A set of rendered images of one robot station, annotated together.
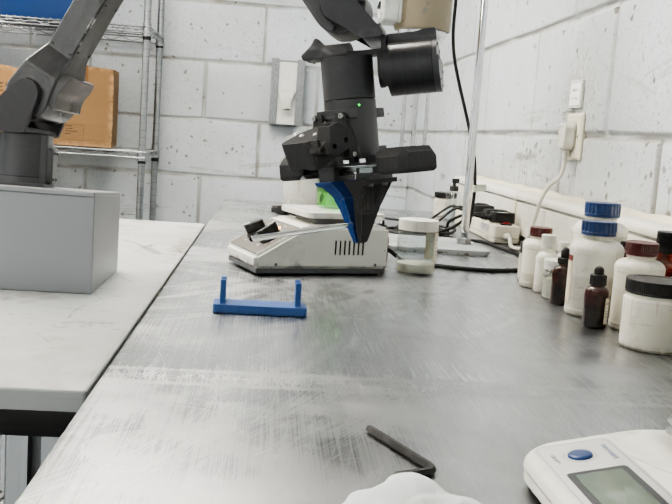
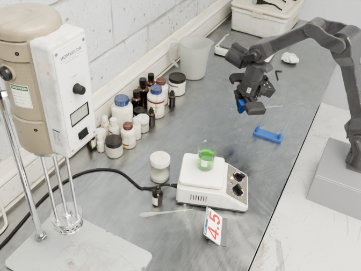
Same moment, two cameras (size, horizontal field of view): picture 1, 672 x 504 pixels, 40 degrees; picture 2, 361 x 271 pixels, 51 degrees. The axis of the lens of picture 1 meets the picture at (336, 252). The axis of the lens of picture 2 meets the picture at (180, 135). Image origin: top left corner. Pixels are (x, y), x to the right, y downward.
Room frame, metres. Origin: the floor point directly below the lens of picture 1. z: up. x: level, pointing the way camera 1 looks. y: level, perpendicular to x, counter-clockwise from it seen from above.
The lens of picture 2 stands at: (2.03, 0.33, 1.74)
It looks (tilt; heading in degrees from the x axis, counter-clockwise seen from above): 40 degrees down; 210
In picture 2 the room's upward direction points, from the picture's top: 4 degrees clockwise
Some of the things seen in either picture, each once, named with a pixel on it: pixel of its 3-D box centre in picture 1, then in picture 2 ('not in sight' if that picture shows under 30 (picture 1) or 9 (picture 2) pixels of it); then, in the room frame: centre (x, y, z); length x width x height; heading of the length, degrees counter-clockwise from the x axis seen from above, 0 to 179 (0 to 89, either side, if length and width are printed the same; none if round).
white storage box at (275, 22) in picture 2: not in sight; (267, 12); (0.08, -0.30, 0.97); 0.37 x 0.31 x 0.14; 3
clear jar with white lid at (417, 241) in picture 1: (417, 246); (159, 167); (1.35, -0.12, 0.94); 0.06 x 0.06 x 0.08
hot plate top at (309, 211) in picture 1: (332, 212); (202, 170); (1.33, 0.01, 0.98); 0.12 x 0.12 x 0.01; 24
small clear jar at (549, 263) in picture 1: (559, 279); (142, 123); (1.20, -0.30, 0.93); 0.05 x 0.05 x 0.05
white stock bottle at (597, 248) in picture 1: (595, 268); (156, 100); (1.10, -0.31, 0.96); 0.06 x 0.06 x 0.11
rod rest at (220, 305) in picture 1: (260, 296); (268, 132); (0.97, 0.08, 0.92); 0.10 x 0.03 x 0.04; 96
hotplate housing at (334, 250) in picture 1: (313, 241); (210, 182); (1.32, 0.03, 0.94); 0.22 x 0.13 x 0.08; 114
